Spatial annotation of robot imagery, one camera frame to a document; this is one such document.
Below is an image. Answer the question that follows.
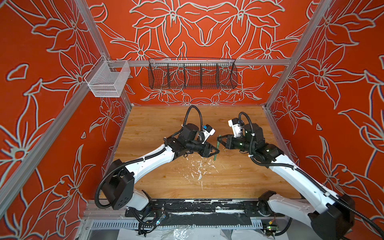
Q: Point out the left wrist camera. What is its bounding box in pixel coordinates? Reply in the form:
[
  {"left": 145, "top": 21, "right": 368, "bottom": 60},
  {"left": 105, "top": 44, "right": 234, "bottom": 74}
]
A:
[{"left": 202, "top": 125, "right": 216, "bottom": 144}]

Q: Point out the dark green pen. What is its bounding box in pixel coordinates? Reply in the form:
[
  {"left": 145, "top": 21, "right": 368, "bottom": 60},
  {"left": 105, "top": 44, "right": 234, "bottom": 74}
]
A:
[{"left": 214, "top": 135, "right": 221, "bottom": 161}]

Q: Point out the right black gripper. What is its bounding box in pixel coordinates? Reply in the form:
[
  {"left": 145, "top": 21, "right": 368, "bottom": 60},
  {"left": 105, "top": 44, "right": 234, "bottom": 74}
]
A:
[{"left": 216, "top": 133, "right": 257, "bottom": 154}]

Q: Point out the clear plastic bin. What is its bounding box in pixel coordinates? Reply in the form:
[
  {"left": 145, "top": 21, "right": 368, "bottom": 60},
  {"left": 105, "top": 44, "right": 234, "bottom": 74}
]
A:
[{"left": 85, "top": 56, "right": 131, "bottom": 98}]

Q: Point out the left base cable bundle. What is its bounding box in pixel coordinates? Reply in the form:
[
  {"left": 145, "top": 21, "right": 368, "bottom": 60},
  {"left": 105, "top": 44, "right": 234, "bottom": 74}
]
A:
[{"left": 130, "top": 208, "right": 166, "bottom": 236}]

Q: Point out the black wire basket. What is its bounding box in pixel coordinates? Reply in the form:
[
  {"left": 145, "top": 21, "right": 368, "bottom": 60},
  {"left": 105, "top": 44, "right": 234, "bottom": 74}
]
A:
[{"left": 148, "top": 57, "right": 239, "bottom": 90}]

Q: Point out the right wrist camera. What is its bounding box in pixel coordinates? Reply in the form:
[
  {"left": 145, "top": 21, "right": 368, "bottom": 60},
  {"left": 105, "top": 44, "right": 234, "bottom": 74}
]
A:
[{"left": 228, "top": 118, "right": 244, "bottom": 138}]

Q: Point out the right base cable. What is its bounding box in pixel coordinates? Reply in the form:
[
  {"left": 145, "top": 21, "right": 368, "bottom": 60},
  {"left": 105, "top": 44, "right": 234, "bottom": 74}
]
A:
[{"left": 262, "top": 217, "right": 293, "bottom": 238}]

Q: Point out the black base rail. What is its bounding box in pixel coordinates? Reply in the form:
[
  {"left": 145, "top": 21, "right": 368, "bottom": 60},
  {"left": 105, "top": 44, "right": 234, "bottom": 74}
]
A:
[{"left": 137, "top": 199, "right": 284, "bottom": 219}]

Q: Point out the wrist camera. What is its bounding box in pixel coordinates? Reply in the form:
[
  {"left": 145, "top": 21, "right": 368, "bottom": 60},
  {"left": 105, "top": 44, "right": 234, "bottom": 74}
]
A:
[
  {"left": 228, "top": 118, "right": 244, "bottom": 138},
  {"left": 202, "top": 125, "right": 216, "bottom": 144}
]

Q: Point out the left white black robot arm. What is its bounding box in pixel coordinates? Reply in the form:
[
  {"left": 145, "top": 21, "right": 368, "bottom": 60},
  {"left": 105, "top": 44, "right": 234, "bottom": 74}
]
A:
[{"left": 94, "top": 106, "right": 220, "bottom": 211}]

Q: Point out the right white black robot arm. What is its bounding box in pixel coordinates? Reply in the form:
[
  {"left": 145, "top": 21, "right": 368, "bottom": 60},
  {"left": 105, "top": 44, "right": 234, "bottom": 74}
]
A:
[{"left": 217, "top": 112, "right": 384, "bottom": 240}]

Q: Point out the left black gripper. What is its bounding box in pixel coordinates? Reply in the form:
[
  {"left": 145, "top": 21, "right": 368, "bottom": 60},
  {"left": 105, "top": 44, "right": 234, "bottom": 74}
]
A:
[{"left": 185, "top": 138, "right": 219, "bottom": 157}]

